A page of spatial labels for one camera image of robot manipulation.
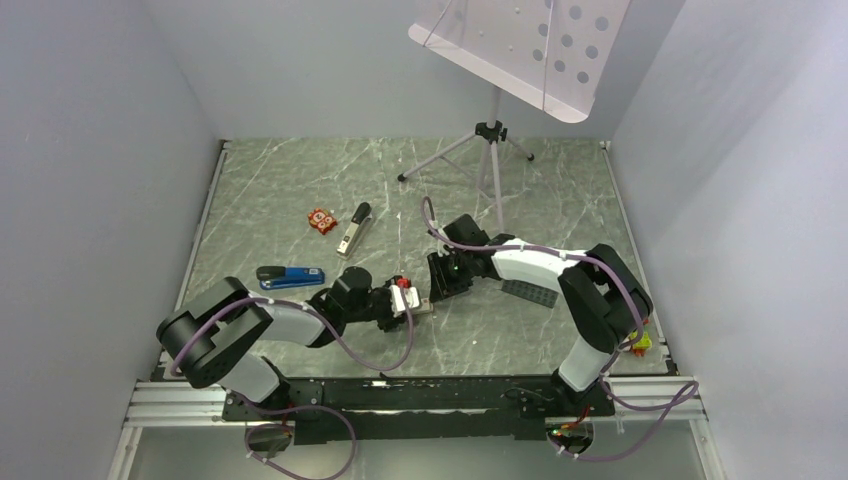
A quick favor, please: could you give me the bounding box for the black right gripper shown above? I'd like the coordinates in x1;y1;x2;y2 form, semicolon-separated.
428;248;475;303

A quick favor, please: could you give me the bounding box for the black silver stapler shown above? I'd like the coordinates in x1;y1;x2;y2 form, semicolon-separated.
336;202;373;260

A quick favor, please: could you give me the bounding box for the white staple box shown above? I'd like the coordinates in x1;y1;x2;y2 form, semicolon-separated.
411;299;434;316

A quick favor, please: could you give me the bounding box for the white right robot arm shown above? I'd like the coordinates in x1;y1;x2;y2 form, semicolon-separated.
427;214;654;415

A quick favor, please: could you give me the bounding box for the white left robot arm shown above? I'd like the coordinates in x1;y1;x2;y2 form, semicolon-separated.
156;267;432;420

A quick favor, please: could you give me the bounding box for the blue black stapler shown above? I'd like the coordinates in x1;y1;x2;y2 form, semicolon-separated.
255;266;325;290

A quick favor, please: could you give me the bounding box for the dark grey lego baseplate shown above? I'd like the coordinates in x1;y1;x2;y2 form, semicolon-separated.
501;280;559;309

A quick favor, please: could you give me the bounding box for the red cartoon eraser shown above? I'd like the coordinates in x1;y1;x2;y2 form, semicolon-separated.
307;208;338;235

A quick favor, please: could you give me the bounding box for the colourful lego toy car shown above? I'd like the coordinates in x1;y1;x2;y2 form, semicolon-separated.
629;330;653;357

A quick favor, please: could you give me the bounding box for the white perforated music stand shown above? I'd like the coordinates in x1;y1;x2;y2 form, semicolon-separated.
397;1;630;224

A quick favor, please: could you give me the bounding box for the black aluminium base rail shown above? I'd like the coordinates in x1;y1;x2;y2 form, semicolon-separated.
124;375;706;446

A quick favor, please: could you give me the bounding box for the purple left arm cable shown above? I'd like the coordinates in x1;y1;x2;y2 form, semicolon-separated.
170;284;417;480

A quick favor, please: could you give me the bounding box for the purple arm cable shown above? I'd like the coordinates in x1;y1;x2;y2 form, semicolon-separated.
170;284;417;480
420;195;700;464

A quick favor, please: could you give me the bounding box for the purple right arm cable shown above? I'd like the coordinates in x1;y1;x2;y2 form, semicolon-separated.
420;195;700;464

